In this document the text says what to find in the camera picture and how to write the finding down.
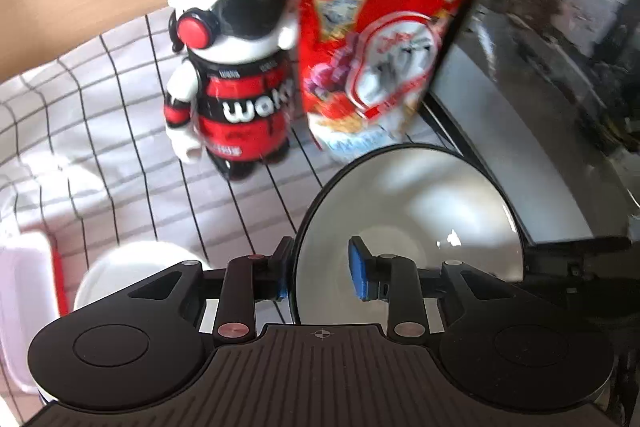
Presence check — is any red snack bag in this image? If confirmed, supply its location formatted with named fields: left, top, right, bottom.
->
left=298, top=0, right=487, bottom=165

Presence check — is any white rectangular tray red rim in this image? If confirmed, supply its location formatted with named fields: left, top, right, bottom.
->
left=0, top=231, right=71, bottom=395

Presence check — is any panda figurine with white helmet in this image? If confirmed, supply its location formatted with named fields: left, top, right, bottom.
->
left=162, top=0, right=302, bottom=182

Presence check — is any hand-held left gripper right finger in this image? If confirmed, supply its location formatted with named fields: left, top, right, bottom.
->
left=348, top=236, right=521, bottom=344

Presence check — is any white black-checked cloth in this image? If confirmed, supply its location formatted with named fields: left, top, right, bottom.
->
left=0, top=4, right=451, bottom=427

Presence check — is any white round plate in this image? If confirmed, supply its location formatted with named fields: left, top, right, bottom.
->
left=72, top=241, right=216, bottom=333

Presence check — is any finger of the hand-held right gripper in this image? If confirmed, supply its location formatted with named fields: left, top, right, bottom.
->
left=522, top=236, right=635, bottom=280

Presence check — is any white bowl with black rim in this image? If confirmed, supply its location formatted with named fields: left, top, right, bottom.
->
left=291, top=144, right=526, bottom=325

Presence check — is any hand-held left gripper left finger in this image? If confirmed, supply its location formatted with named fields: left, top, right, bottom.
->
left=126, top=236, right=294, bottom=345

